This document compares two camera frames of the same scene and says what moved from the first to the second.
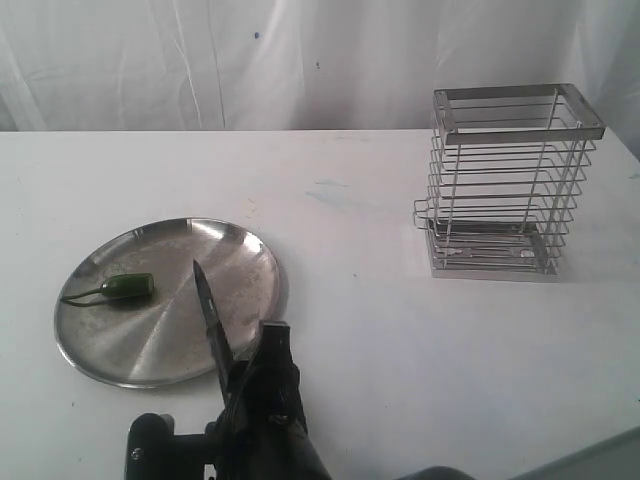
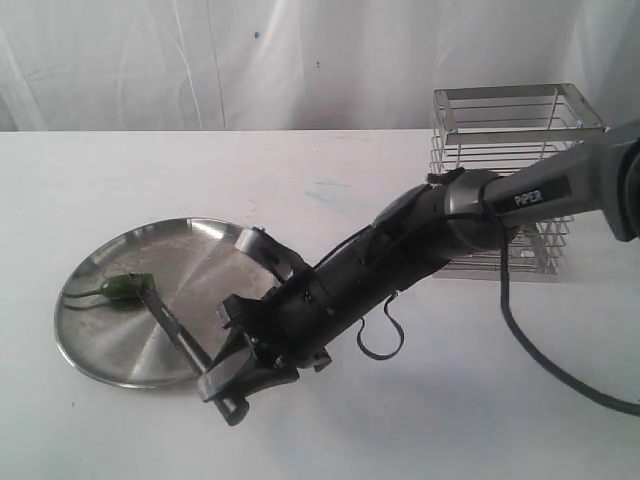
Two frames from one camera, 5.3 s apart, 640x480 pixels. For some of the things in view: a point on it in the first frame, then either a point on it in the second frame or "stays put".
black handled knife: [218, 337] → [235, 411]
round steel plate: [130, 312] stays put
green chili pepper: [123, 286] stays put
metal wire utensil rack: [507, 165] stays put
